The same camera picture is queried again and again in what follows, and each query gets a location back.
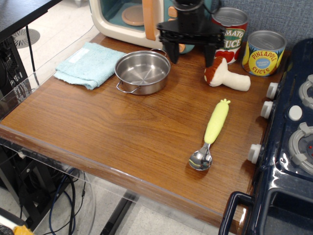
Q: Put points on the white stove knob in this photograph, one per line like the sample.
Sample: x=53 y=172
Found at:
x=266 y=109
x=272 y=89
x=253 y=154

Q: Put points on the pineapple slices can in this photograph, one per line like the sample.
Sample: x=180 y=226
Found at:
x=263 y=53

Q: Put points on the white stove knob middle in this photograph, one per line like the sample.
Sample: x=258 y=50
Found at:
x=266 y=109

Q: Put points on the dark blue toy stove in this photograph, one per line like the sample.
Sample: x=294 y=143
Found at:
x=282 y=198

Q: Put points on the white stove knob upper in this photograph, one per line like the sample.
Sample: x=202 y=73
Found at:
x=272 y=89

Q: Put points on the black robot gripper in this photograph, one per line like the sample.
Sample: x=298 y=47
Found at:
x=191 y=27

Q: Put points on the plush brown white mushroom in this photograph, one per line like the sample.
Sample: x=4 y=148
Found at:
x=218 y=74

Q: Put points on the teal cream toy microwave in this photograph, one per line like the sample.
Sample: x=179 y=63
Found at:
x=133 y=21

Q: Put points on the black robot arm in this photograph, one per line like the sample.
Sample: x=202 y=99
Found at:
x=191 y=27

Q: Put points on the spoon with yellow-green handle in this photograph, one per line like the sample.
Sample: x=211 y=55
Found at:
x=201 y=160

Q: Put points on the black desk at left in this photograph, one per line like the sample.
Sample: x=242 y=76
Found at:
x=16 y=14

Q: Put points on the white stove knob lower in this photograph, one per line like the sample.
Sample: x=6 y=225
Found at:
x=253 y=154

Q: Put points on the tomato sauce can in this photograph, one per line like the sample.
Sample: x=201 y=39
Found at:
x=235 y=22

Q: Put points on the light blue folded rag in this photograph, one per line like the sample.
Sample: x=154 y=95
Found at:
x=90 y=66

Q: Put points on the stainless steel pan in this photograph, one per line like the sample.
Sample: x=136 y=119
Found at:
x=142 y=72

